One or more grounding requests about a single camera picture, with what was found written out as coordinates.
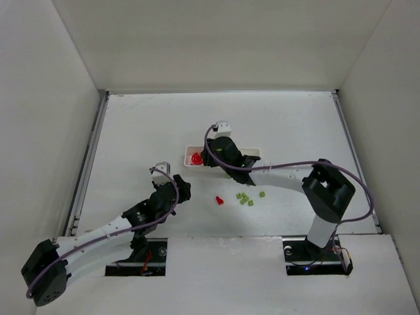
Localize red transparent curved lego piece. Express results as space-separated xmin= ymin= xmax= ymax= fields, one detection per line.
xmin=191 ymin=152 xmax=203 ymax=165

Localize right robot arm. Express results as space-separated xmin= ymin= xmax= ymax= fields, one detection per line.
xmin=201 ymin=136 xmax=356 ymax=248

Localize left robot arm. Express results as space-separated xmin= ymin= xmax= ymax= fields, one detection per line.
xmin=21 ymin=175 xmax=191 ymax=307

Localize white divided sorting tray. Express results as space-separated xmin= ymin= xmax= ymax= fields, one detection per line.
xmin=184 ymin=146 xmax=261 ymax=176

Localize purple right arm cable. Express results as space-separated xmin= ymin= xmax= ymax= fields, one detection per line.
xmin=203 ymin=123 xmax=375 ymax=273

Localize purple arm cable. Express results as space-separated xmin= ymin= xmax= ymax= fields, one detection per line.
xmin=203 ymin=123 xmax=375 ymax=273
xmin=26 ymin=166 xmax=180 ymax=299

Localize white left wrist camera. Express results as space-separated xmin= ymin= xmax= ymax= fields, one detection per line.
xmin=150 ymin=161 xmax=171 ymax=186

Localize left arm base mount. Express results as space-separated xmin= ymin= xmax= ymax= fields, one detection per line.
xmin=104 ymin=238 xmax=168 ymax=277

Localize left aluminium frame rail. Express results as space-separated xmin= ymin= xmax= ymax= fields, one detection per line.
xmin=60 ymin=90 xmax=110 ymax=236

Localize aluminium frame rail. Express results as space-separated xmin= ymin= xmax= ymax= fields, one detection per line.
xmin=60 ymin=90 xmax=110 ymax=236
xmin=331 ymin=90 xmax=383 ymax=234

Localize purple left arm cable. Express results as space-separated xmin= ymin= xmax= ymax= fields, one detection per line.
xmin=26 ymin=166 xmax=180 ymax=299

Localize right aluminium frame rail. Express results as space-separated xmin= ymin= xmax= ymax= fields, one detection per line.
xmin=331 ymin=90 xmax=383 ymax=234

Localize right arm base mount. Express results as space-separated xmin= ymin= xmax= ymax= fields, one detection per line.
xmin=282 ymin=236 xmax=354 ymax=276

